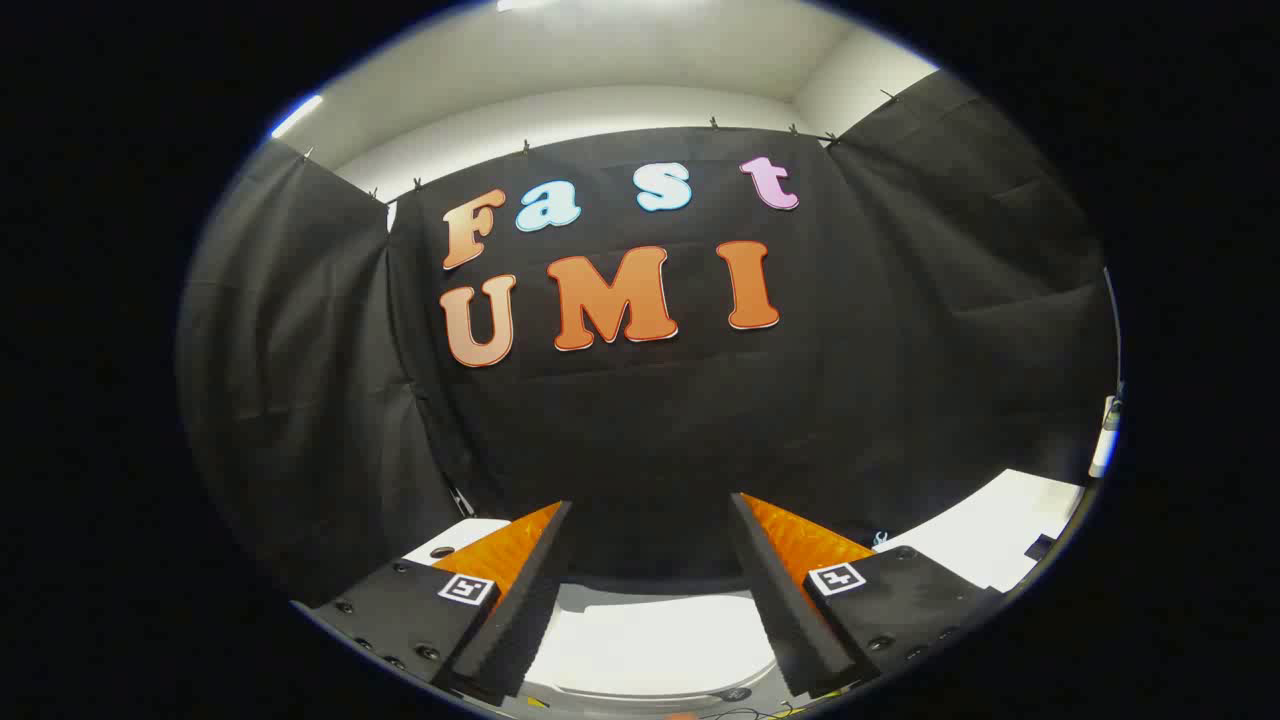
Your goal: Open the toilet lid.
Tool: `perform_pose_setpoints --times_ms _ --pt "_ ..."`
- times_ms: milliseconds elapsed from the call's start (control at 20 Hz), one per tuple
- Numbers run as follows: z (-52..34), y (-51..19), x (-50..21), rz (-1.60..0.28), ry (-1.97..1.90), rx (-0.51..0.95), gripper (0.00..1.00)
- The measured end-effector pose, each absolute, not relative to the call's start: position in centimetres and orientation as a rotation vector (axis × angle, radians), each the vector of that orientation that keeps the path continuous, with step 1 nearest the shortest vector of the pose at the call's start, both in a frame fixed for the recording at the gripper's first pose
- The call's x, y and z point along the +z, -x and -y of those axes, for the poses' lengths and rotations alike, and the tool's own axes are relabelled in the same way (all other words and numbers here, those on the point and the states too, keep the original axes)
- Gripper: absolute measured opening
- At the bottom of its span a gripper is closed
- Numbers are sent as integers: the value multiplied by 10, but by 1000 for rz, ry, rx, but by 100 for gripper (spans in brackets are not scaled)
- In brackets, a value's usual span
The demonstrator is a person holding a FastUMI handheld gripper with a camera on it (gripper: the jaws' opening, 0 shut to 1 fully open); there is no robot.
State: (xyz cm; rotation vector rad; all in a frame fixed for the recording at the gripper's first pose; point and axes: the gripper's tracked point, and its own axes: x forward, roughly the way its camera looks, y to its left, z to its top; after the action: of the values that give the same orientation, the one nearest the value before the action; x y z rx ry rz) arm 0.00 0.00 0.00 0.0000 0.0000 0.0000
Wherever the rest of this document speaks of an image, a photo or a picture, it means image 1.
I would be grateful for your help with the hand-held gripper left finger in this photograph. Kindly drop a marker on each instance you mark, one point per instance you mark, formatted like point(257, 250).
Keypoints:
point(530, 610)

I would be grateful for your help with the small black object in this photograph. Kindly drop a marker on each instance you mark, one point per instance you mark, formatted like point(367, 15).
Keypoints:
point(1040, 547)

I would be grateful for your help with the white toilet lid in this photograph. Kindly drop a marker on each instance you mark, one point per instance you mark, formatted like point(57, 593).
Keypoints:
point(650, 640)

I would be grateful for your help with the black backdrop cloth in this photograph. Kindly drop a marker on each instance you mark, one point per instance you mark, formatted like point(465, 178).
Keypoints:
point(650, 420)

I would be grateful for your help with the white toilet tank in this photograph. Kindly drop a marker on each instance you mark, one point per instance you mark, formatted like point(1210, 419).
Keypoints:
point(478, 532)

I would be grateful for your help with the white tube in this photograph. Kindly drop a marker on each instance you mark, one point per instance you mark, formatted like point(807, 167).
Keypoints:
point(1104, 450)

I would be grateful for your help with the ceiling light strip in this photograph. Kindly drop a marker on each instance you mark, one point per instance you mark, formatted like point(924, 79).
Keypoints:
point(297, 116)

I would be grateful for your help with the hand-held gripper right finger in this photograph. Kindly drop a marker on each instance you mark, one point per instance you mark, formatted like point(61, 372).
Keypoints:
point(780, 610)

